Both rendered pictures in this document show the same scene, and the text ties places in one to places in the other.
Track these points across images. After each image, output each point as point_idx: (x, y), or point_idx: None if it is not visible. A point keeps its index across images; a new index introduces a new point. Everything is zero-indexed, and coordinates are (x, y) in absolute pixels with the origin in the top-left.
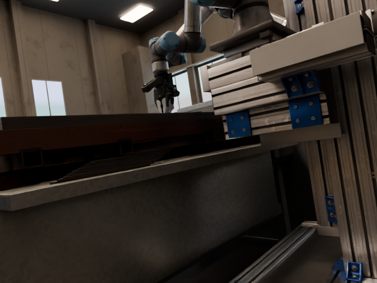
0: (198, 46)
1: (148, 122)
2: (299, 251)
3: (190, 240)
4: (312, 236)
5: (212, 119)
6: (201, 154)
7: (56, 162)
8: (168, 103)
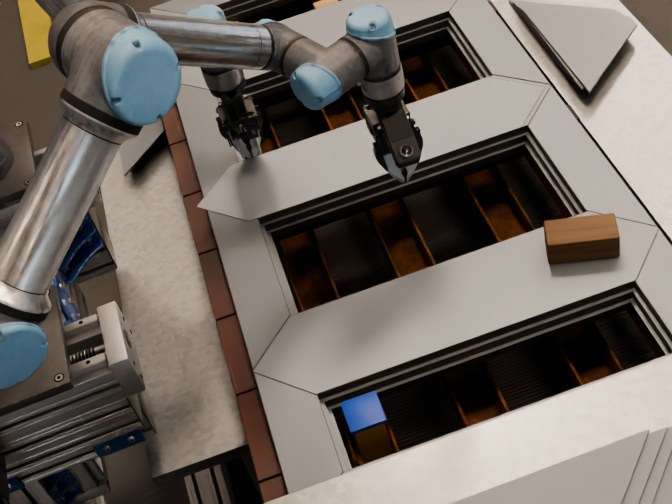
0: None
1: (165, 129)
2: (180, 491)
3: None
4: None
5: (194, 239)
6: (195, 246)
7: None
8: (230, 141)
